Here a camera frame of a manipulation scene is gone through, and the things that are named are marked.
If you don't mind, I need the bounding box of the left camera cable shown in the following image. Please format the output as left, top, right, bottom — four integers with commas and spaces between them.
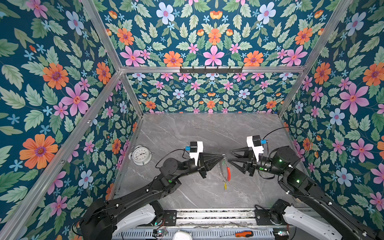
154, 148, 191, 169

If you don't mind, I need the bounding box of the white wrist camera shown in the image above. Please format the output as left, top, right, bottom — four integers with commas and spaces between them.
247, 135, 267, 162
185, 141, 204, 166

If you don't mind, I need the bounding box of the right camera cable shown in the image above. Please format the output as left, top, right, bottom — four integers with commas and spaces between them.
262, 125, 304, 142

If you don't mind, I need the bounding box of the orange handled screwdriver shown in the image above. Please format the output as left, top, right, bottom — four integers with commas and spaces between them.
235, 231, 254, 238

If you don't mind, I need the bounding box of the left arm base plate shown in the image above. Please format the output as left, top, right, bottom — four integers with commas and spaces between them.
155, 210, 178, 227

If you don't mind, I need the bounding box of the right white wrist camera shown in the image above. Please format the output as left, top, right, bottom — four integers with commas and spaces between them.
247, 135, 267, 162

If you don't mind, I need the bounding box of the white round alarm clock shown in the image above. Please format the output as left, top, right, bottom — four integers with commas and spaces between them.
129, 145, 153, 166

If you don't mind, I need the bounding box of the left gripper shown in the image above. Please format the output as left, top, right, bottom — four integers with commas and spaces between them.
175, 151, 224, 180

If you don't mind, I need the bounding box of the black hook rail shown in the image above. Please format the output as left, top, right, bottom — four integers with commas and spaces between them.
179, 66, 243, 75

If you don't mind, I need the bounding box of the small circuit board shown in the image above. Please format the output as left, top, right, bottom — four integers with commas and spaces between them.
152, 229, 168, 239

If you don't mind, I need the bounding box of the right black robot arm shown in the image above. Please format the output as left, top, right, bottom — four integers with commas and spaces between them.
229, 146, 384, 240

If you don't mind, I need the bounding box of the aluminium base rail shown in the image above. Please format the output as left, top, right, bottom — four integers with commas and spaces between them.
113, 207, 325, 229

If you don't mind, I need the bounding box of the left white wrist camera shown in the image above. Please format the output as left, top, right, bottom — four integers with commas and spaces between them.
185, 141, 204, 166

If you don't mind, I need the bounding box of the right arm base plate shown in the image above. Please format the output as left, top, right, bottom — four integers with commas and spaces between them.
254, 209, 281, 226

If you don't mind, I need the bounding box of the camera cable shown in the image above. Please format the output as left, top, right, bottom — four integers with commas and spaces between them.
262, 125, 304, 142
154, 148, 191, 169

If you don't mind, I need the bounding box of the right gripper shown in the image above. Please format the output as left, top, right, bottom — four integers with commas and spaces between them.
229, 147, 286, 179

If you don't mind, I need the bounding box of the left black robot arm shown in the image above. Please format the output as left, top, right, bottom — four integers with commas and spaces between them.
80, 153, 225, 240

